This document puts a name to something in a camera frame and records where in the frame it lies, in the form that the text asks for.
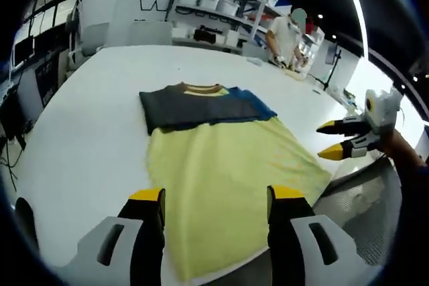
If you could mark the white ceiling light strip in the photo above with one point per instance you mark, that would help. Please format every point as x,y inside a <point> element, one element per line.
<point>355,8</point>

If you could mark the black computer monitor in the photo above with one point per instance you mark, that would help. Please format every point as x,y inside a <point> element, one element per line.
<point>24,51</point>

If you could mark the grey metal shelf rack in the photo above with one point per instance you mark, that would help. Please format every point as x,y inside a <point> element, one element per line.
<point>228,8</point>

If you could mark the person's right hand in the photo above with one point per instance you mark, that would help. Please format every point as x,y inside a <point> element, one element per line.
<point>393,145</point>

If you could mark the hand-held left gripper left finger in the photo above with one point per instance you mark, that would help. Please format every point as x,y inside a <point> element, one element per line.
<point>144,232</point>

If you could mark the black tripod stand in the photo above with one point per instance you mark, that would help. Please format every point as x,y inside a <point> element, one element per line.
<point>332,68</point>

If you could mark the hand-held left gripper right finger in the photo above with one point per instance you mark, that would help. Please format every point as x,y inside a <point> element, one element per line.
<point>291,232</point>

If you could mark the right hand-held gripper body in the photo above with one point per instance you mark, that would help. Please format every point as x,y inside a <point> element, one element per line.
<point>383,112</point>

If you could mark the grey mesh chair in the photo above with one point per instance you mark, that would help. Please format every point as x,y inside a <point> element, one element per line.
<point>362,212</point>

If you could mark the wooden board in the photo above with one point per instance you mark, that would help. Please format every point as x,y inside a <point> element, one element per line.
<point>295,74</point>

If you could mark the black bag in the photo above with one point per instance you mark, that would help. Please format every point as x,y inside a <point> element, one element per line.
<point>205,35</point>

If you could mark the yellow garment with dark sleeves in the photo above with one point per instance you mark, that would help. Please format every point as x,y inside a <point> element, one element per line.
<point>218,172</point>

